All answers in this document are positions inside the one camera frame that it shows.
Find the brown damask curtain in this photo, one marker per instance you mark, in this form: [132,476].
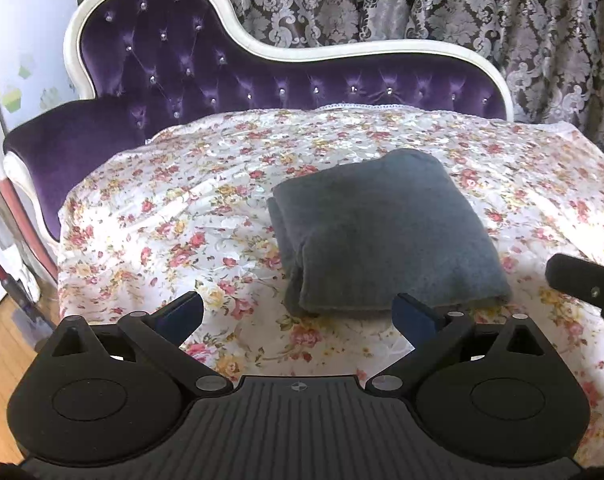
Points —
[550,52]

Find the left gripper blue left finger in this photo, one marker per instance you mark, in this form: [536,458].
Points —
[160,334]

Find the grey argyle knit sweater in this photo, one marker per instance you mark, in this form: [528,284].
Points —
[354,236]

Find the red stick vacuum cleaner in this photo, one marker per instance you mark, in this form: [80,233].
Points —
[32,324]

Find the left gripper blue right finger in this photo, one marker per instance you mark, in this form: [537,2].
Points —
[434,334]

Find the purple tufted chaise sofa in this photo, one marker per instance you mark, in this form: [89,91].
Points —
[140,66]

